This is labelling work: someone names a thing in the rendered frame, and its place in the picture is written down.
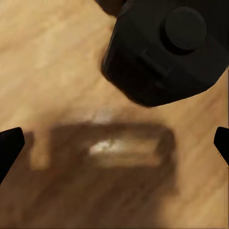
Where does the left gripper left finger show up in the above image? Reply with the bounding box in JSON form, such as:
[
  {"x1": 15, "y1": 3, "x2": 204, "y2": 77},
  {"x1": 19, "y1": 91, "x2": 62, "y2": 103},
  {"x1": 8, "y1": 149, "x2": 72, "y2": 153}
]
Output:
[{"x1": 0, "y1": 127, "x2": 25, "y2": 184}]

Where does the digital camera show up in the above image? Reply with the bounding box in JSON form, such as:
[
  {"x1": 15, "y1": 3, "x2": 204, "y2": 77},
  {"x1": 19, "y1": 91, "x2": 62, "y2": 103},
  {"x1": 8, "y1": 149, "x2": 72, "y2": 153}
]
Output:
[{"x1": 104, "y1": 0, "x2": 229, "y2": 107}]

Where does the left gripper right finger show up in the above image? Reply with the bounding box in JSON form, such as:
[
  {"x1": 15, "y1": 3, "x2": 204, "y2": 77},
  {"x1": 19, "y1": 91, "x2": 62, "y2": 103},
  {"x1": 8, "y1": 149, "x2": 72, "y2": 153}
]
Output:
[{"x1": 214, "y1": 127, "x2": 229, "y2": 165}]

